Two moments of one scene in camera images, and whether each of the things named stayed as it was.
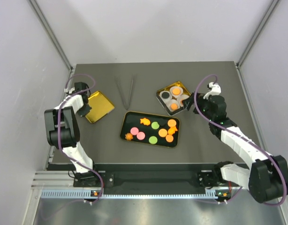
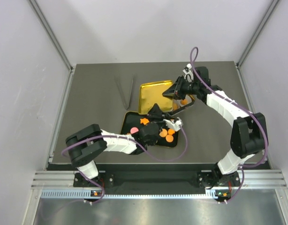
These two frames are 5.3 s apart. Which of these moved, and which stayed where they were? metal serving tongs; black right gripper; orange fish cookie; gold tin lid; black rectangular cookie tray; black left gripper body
Moved: black right gripper; black left gripper body; gold tin lid
Stayed: orange fish cookie; black rectangular cookie tray; metal serving tongs
